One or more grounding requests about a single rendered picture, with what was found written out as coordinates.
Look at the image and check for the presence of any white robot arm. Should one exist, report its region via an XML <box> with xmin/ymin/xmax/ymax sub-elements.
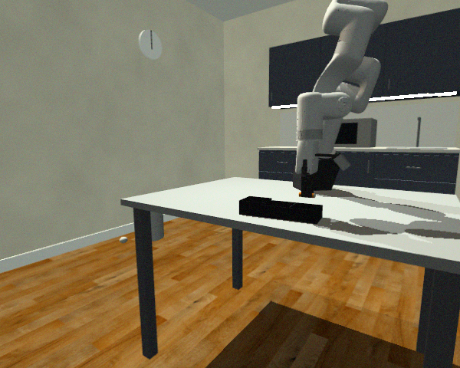
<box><xmin>297</xmin><ymin>0</ymin><xmax>388</xmax><ymax>171</ymax></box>

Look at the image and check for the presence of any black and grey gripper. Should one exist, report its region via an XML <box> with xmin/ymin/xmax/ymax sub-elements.
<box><xmin>295</xmin><ymin>139</ymin><xmax>322</xmax><ymax>198</ymax></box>

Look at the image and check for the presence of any black three-compartment bin rack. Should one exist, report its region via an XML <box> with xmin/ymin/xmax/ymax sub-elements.
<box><xmin>239</xmin><ymin>196</ymin><xmax>323</xmax><ymax>224</ymax></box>

